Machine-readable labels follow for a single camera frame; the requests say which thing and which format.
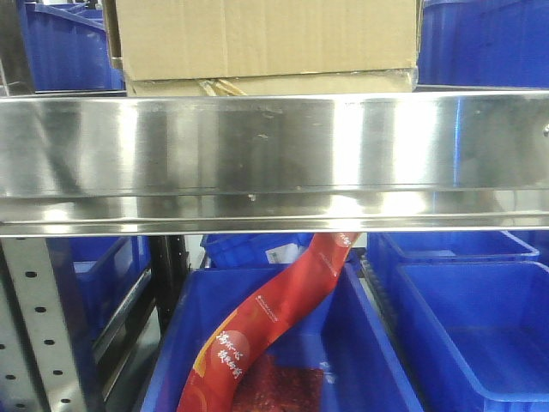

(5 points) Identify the blue bin rear centre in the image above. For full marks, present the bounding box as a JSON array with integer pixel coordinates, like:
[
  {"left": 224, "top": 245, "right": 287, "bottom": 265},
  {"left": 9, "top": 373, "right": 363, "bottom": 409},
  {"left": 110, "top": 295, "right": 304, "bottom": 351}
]
[{"left": 200, "top": 233, "right": 361, "bottom": 270}]

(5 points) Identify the blue bin upper left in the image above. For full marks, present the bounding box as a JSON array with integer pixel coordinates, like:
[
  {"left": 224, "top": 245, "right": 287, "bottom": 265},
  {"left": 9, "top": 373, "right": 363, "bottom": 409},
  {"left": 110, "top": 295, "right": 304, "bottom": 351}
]
[{"left": 17, "top": 1, "right": 125, "bottom": 91}]

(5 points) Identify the blue bin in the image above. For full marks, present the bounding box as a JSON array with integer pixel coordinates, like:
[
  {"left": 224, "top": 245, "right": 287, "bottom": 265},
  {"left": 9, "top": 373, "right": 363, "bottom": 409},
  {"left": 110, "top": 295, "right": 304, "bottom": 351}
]
[
  {"left": 17, "top": 1, "right": 125, "bottom": 91},
  {"left": 200, "top": 233, "right": 361, "bottom": 270},
  {"left": 418, "top": 1, "right": 548, "bottom": 88},
  {"left": 394, "top": 260, "right": 549, "bottom": 412},
  {"left": 46, "top": 235, "right": 152, "bottom": 340},
  {"left": 366, "top": 231, "right": 540, "bottom": 295},
  {"left": 140, "top": 264, "right": 422, "bottom": 411}
]

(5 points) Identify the blue bin upper right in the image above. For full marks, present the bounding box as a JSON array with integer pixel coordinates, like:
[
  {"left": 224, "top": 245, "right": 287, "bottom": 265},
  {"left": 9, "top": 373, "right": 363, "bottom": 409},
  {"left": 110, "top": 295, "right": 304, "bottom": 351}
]
[{"left": 418, "top": 1, "right": 548, "bottom": 88}]

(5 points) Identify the perforated steel shelf upright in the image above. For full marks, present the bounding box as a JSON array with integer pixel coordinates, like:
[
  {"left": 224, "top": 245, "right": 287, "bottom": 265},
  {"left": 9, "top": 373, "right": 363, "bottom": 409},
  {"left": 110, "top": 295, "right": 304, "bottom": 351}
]
[{"left": 1, "top": 238, "right": 105, "bottom": 411}]

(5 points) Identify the blue bin centre lower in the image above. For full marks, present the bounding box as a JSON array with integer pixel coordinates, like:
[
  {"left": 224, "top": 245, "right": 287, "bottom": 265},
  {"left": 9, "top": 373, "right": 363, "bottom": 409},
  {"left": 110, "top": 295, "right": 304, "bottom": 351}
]
[{"left": 140, "top": 264, "right": 422, "bottom": 411}]

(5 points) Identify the blue bin right lower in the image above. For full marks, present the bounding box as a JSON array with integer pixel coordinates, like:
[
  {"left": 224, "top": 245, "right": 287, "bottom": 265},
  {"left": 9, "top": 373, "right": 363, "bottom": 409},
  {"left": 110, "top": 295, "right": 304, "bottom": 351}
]
[{"left": 394, "top": 260, "right": 549, "bottom": 412}]

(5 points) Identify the worn brown cardboard box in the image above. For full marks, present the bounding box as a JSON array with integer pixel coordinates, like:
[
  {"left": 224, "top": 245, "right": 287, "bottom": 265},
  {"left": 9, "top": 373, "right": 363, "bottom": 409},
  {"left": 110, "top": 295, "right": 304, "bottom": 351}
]
[{"left": 102, "top": 1, "right": 423, "bottom": 97}]

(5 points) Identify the black shelf post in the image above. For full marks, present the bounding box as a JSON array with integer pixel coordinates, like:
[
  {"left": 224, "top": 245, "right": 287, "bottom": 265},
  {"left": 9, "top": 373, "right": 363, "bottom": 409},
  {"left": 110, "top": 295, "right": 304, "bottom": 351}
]
[{"left": 148, "top": 234, "right": 190, "bottom": 335}]

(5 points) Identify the stainless steel shelf rail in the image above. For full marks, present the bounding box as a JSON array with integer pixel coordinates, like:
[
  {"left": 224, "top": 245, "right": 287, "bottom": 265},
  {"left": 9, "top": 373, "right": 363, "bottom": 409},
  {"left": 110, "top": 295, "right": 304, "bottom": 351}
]
[{"left": 1, "top": 89, "right": 548, "bottom": 237}]

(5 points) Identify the red snack bag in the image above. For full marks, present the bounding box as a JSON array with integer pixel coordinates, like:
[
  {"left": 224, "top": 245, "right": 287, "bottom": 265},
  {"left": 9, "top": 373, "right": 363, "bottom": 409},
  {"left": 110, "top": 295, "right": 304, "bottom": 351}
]
[{"left": 177, "top": 232, "right": 359, "bottom": 411}]

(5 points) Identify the blue bin lower left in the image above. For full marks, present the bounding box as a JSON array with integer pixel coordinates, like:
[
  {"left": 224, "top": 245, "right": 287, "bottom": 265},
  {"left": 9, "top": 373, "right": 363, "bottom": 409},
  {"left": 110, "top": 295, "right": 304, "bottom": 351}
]
[{"left": 46, "top": 235, "right": 152, "bottom": 340}]

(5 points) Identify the blue bin rear right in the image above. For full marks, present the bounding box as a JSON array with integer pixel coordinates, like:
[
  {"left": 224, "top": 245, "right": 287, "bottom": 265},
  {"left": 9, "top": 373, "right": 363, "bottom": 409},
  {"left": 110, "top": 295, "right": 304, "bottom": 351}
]
[{"left": 366, "top": 231, "right": 540, "bottom": 295}]

